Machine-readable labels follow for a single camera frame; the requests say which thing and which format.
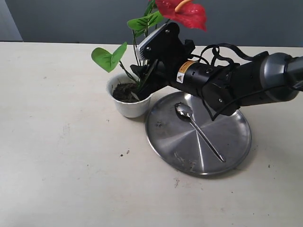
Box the steel spoon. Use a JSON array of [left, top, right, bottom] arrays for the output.
[[174, 102, 226, 162]]

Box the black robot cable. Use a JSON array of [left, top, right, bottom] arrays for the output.
[[189, 42, 288, 122]]

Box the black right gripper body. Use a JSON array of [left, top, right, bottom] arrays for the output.
[[153, 39, 213, 95]]

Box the artificial red flower plant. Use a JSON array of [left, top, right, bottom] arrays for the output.
[[91, 0, 206, 89]]

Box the round steel tray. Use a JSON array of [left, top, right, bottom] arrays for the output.
[[145, 92, 252, 176]]

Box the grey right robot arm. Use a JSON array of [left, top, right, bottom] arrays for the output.
[[131, 40, 303, 119]]

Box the white pot with soil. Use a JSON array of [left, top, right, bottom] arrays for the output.
[[107, 73, 153, 118]]

